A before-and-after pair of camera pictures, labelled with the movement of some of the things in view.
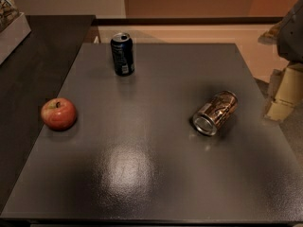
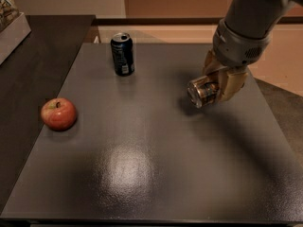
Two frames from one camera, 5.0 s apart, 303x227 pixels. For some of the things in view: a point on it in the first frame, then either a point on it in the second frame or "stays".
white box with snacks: [14, 26] stays
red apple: [59, 113] stays
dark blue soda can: [122, 48] stays
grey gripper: [292, 35] → [237, 50]
